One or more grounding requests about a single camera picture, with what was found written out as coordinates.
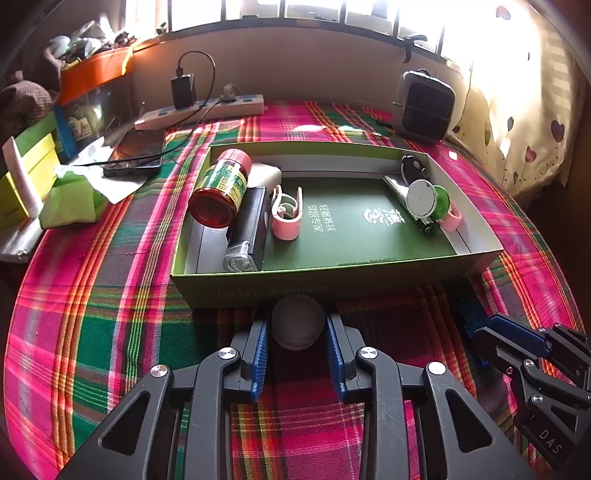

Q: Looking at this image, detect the pink rectangular case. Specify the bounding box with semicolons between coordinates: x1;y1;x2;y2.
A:
438;208;463;233

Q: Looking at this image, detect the yellow green box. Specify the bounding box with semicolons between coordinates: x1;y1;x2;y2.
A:
9;111;58;148

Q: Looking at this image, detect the white tube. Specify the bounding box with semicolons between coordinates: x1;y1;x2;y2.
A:
2;137;43;217

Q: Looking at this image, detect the small dark fan heater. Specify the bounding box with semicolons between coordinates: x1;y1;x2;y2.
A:
392;69;457;141

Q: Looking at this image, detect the silver black rectangular case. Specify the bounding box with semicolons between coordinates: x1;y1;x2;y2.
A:
383;174;439;236

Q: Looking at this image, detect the cream curtain with hearts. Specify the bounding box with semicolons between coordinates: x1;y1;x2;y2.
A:
455;0;587;199

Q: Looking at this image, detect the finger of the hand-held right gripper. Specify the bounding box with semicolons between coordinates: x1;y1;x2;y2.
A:
489;313;591;370
473;330;591;407

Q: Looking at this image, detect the orange planter box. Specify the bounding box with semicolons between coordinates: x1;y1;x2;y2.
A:
60;46;136;106

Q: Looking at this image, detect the black device with clear end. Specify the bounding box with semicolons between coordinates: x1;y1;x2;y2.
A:
222;186;273;273

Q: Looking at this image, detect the white and green spool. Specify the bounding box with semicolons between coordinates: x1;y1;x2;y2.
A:
406;179;451;220

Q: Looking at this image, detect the green tissue pack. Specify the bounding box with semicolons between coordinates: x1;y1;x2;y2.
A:
39;164;153;229

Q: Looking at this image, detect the black charger adapter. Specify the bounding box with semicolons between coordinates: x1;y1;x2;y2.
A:
171;74;195;110

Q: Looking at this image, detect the pink plastic clip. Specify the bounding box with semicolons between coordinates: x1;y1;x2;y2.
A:
270;185;303;241

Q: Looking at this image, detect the window with bars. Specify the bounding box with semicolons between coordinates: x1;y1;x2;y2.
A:
124;0;467;61

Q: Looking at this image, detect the pale grey round container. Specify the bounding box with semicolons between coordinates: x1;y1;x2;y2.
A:
271;295;326;352

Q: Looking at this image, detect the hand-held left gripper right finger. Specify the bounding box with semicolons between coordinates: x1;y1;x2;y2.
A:
324;314;536;480

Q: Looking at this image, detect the red-lid bottle green label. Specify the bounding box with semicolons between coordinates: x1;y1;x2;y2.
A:
188;148;252;228

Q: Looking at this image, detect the white power strip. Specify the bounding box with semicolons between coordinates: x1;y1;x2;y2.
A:
134;95;265;130

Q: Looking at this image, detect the black heater cable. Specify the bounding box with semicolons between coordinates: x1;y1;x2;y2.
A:
401;34;430;64

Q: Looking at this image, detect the white charger plug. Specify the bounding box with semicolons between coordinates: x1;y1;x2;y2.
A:
249;162;283;190

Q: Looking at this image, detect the brown patterned cloth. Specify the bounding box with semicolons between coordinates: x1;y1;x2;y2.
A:
0;69;61;139

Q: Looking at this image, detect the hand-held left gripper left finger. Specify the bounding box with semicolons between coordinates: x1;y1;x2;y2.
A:
55;318;271;480

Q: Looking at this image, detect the black charger cable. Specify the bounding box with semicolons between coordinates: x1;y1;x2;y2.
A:
175;51;218;123

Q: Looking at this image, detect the blue printed box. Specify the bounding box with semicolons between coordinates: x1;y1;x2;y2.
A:
53;95;100;160

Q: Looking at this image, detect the yellow cardboard box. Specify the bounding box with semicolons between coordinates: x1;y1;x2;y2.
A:
0;134;61;232

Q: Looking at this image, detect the black round disc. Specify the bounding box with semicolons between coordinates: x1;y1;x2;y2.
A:
400;154;431;185

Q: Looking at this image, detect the green cardboard box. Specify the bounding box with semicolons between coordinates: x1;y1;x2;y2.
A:
170;141;504;309

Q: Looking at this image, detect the black phone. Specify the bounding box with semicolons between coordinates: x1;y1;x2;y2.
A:
102;130;166;178

